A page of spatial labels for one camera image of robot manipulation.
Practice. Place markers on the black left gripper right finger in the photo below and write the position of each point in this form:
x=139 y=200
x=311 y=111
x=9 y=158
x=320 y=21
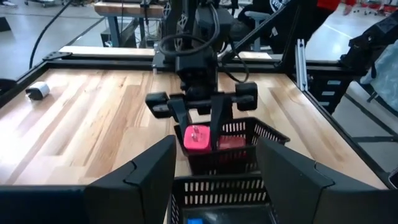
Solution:
x=289 y=186

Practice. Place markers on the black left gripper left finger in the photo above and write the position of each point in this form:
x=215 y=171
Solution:
x=146 y=186

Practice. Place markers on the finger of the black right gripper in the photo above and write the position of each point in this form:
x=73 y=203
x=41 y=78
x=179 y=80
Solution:
x=178 y=109
x=220 y=115

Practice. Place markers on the pink wall charger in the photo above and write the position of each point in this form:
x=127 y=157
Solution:
x=196 y=140

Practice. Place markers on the small blue box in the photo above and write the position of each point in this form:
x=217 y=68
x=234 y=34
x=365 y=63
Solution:
x=195 y=221

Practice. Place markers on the white wall charger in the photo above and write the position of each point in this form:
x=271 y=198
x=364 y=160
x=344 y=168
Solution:
x=40 y=89

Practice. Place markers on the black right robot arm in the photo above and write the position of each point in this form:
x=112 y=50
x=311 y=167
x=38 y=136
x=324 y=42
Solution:
x=183 y=18

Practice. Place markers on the black slotted plastic basket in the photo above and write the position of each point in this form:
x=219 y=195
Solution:
x=217 y=182
x=224 y=161

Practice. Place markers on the silver aluminium extrusion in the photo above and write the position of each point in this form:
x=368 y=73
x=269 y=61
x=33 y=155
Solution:
x=301 y=62

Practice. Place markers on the black metal stand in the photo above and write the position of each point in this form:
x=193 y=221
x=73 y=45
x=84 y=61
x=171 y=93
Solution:
x=314 y=90

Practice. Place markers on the wooden background workbench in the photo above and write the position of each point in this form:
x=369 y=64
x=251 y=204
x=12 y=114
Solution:
x=124 y=9

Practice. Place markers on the light blue plastic bag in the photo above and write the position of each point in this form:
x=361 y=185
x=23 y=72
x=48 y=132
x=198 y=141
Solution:
x=385 y=77

